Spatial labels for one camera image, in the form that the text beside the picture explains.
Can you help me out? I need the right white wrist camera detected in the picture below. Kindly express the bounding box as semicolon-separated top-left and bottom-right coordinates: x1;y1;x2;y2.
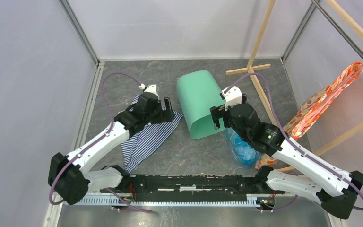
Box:
220;86;242;110

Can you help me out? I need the blue plastic trash bag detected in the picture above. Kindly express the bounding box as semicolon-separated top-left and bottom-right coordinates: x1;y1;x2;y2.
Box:
224;128;261;167

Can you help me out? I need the green plastic trash bin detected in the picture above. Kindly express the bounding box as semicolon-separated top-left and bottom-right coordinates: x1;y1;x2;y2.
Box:
176;70;225;140

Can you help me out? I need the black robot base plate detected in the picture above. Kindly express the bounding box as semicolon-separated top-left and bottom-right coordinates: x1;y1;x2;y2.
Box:
112;175;284;202

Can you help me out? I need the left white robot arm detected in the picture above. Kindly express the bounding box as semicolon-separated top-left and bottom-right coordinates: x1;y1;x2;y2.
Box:
48;92;175;205

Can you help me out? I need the metal slotted rail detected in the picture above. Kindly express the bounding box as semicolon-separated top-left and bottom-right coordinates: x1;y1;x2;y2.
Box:
76;194;271;208

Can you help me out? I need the wooden drying rack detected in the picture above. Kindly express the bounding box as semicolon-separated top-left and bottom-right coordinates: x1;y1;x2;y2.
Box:
226;0;363;156

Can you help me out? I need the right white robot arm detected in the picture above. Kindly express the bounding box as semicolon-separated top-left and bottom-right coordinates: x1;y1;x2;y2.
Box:
210;103;363;219

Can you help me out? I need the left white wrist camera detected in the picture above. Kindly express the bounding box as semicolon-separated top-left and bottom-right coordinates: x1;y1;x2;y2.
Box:
139;83;159;100

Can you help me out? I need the blue white striped cloth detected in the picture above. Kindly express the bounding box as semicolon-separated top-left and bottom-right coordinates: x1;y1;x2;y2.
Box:
114;95;183;173

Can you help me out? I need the orange floral patterned cloth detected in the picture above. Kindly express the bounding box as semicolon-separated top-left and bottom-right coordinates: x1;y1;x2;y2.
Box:
255;61;363;170

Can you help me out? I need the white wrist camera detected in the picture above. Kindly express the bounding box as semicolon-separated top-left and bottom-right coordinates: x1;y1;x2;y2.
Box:
220;86;242;110
139;83;159;100

